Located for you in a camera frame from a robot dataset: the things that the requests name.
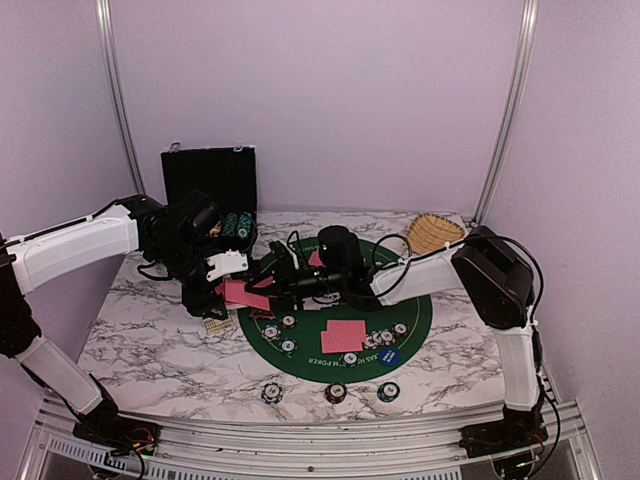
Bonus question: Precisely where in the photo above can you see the red playing card deck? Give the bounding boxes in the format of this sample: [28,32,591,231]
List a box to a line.
[216,279,271,311]

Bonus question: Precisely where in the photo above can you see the red black chip stack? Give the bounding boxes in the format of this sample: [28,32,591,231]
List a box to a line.
[324,383,347,404]

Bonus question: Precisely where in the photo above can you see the black triangular dealer button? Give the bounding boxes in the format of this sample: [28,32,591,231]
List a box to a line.
[249,309,276,320]

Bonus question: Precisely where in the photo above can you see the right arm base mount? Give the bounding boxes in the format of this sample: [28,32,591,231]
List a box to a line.
[459,420,549,458]

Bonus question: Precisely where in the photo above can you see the round green poker mat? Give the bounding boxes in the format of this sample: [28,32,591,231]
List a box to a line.
[236,236,434,385]

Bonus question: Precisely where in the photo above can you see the white chips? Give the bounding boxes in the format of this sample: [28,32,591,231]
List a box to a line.
[261,324,281,342]
[363,329,396,350]

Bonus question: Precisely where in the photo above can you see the red chips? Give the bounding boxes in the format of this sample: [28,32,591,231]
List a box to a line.
[393,323,410,338]
[281,315,298,329]

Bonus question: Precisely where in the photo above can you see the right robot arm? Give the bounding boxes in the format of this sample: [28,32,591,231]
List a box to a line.
[245,225,543,448]

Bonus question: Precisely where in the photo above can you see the green chips row in case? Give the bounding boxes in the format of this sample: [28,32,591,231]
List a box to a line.
[221,212,239,239]

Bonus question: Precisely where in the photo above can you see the teal chips row in case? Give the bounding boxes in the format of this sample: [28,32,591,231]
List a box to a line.
[236,212,253,240]

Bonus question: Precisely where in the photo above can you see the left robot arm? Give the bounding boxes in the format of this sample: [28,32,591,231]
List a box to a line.
[1,191,247,446]

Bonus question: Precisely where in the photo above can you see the blue small blind button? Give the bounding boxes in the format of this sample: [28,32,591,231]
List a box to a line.
[378,348,401,368]

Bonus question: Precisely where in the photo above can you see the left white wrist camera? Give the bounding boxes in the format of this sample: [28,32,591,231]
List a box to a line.
[206,250,249,282]

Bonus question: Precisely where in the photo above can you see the teal chip stack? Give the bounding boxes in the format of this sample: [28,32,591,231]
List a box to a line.
[377,382,401,403]

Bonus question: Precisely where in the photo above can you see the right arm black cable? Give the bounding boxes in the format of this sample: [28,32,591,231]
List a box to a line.
[284,229,564,466]

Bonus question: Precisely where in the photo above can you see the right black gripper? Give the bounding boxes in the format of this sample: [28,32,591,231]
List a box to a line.
[246,257,346,311]

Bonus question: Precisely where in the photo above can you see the woven bamboo tray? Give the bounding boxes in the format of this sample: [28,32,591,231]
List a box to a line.
[407,213,465,254]

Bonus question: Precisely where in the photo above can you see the right aluminium frame post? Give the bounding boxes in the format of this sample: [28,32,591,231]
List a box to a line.
[472,0,540,224]

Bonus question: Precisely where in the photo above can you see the red card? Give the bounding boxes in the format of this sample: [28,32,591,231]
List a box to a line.
[308,250,324,267]
[326,320,367,342]

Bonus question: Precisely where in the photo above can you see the blue gold card box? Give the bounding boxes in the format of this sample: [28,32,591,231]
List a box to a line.
[203,318,235,336]

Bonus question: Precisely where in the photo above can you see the black poker chip case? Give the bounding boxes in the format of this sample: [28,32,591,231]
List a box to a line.
[160,145,258,254]

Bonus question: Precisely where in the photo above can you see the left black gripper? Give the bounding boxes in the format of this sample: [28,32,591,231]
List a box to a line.
[150,236,228,320]

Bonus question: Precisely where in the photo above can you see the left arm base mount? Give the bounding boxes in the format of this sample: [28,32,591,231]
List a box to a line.
[73,417,161,456]

